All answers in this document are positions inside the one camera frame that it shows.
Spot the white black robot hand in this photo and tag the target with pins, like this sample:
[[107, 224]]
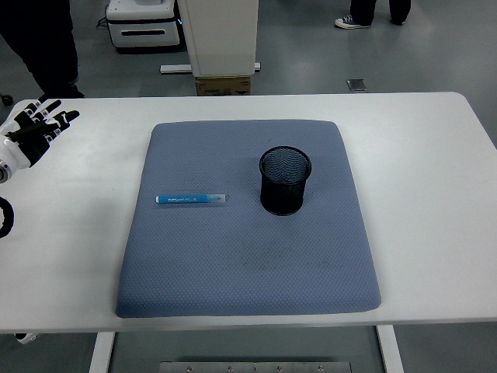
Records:
[[33, 145]]

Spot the blue marker with clear cap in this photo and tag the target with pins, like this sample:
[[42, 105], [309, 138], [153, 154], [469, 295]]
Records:
[[182, 199]]

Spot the white black mobile robot base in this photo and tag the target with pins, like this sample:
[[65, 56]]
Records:
[[143, 23]]

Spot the black mesh pen holder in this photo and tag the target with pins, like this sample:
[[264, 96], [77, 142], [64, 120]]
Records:
[[283, 198]]

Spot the white floor bar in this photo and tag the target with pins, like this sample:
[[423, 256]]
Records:
[[174, 68]]

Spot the small white black object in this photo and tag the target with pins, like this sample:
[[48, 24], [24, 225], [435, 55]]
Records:
[[26, 338]]

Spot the brown cardboard box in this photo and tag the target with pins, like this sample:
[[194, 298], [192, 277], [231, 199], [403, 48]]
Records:
[[221, 86]]

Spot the white table leg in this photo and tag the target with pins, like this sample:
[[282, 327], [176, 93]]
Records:
[[390, 349], [101, 353]]

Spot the blue-grey textured mat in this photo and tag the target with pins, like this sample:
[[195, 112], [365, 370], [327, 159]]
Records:
[[233, 264]]

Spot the grey metal floor plate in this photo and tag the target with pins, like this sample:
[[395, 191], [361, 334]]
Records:
[[356, 85]]

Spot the person with blue sneakers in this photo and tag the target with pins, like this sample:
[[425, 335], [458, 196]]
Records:
[[361, 11]]

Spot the white machine pedestal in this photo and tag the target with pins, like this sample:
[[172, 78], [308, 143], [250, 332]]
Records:
[[221, 39]]

